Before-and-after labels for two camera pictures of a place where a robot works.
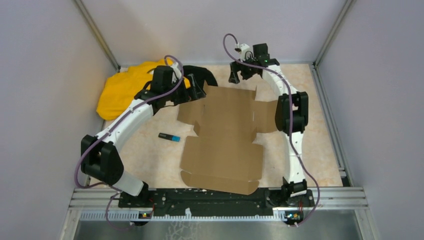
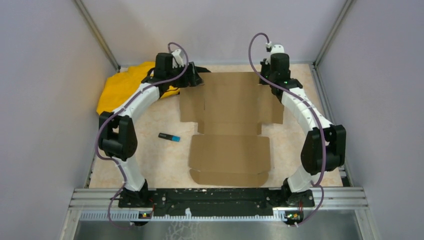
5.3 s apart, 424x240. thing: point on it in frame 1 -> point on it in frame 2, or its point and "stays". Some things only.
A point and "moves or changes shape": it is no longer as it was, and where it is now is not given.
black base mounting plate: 218,202 stays
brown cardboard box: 223,157 moves or changes shape
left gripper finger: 195,90 -> 195,79
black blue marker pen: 172,138 stays
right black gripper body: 247,71 -> 265,71
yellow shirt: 123,87 stays
